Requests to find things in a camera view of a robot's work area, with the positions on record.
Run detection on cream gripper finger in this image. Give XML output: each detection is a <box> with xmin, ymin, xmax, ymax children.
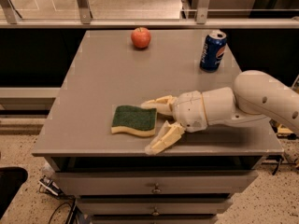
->
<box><xmin>141</xmin><ymin>95</ymin><xmax>177</xmax><ymax>116</ymax></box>
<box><xmin>145</xmin><ymin>121</ymin><xmax>185</xmax><ymax>155</ymax></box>

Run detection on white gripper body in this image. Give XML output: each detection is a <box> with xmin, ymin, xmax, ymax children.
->
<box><xmin>173</xmin><ymin>91</ymin><xmax>207</xmax><ymax>133</ymax></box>

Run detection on green and yellow sponge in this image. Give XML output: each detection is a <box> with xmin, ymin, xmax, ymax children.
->
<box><xmin>111</xmin><ymin>105</ymin><xmax>157</xmax><ymax>137</ymax></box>

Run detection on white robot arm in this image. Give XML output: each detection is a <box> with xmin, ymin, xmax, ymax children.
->
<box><xmin>141</xmin><ymin>70</ymin><xmax>299</xmax><ymax>155</ymax></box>

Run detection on red apple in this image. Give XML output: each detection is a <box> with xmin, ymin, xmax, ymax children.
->
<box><xmin>131</xmin><ymin>27</ymin><xmax>151</xmax><ymax>49</ymax></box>

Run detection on grey drawer cabinet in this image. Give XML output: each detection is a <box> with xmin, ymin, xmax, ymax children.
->
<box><xmin>34</xmin><ymin>30</ymin><xmax>283</xmax><ymax>224</ymax></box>

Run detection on blue Pepsi can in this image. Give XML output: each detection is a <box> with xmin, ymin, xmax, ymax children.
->
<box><xmin>199</xmin><ymin>30</ymin><xmax>227</xmax><ymax>72</ymax></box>

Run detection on middle grey drawer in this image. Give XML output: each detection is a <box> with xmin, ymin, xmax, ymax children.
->
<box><xmin>77</xmin><ymin>198</ymin><xmax>232</xmax><ymax>216</ymax></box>

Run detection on grey drawer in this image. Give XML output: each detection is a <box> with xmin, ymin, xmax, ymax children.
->
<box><xmin>52</xmin><ymin>171</ymin><xmax>258</xmax><ymax>196</ymax></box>
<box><xmin>77</xmin><ymin>198</ymin><xmax>232</xmax><ymax>216</ymax></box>

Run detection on yellow metal stand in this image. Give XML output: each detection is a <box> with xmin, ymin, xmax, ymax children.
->
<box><xmin>274</xmin><ymin>122</ymin><xmax>294</xmax><ymax>136</ymax></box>

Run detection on top grey drawer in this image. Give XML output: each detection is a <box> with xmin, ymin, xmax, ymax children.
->
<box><xmin>52</xmin><ymin>171</ymin><xmax>258</xmax><ymax>196</ymax></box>

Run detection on metal railing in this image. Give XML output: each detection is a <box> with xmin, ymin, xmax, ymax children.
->
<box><xmin>0</xmin><ymin>0</ymin><xmax>299</xmax><ymax>29</ymax></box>

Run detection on small device on floor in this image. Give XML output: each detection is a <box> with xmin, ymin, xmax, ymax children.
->
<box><xmin>39</xmin><ymin>175</ymin><xmax>62</xmax><ymax>196</ymax></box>

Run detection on black chair seat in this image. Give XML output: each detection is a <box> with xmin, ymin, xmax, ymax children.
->
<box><xmin>0</xmin><ymin>167</ymin><xmax>28</xmax><ymax>218</ymax></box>

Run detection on black cable on floor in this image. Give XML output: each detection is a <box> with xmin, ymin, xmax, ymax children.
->
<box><xmin>47</xmin><ymin>198</ymin><xmax>79</xmax><ymax>224</ymax></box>

